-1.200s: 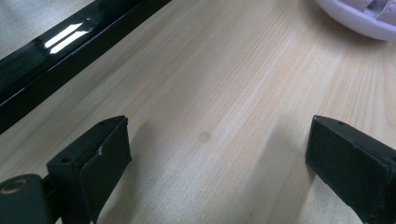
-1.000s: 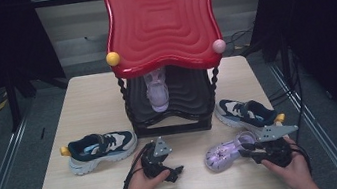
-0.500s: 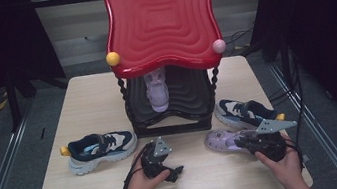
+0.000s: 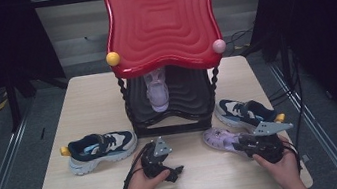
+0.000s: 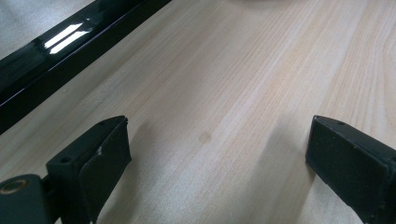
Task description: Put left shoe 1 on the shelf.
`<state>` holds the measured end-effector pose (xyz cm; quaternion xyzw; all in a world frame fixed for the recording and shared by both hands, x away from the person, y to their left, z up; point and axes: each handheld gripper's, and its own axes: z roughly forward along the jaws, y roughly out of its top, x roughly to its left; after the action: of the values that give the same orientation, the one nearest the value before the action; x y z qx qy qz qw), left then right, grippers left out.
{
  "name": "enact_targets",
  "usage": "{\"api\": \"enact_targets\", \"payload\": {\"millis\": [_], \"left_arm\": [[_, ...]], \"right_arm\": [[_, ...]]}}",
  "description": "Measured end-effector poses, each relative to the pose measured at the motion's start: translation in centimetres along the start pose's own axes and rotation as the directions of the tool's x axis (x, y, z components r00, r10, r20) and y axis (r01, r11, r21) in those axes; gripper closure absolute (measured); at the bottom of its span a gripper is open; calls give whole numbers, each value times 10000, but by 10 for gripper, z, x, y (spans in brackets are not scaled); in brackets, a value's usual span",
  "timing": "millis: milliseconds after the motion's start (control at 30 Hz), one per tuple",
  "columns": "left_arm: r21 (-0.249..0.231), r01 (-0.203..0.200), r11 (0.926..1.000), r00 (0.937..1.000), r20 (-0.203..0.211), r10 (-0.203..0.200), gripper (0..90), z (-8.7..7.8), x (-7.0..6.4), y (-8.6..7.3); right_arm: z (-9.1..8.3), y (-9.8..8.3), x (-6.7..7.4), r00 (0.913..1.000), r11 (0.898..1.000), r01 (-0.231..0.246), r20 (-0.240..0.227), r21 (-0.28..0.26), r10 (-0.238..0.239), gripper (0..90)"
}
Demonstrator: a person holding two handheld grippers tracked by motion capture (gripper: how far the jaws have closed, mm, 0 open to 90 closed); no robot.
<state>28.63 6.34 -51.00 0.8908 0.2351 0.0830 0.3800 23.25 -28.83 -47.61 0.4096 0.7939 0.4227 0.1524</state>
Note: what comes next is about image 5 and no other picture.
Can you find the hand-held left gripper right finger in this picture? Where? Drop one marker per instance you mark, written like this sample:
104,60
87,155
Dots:
355,168

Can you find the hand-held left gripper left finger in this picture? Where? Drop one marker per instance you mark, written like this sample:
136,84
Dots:
93,168

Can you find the red and black shoe rack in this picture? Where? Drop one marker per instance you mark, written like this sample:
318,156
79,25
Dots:
56,59

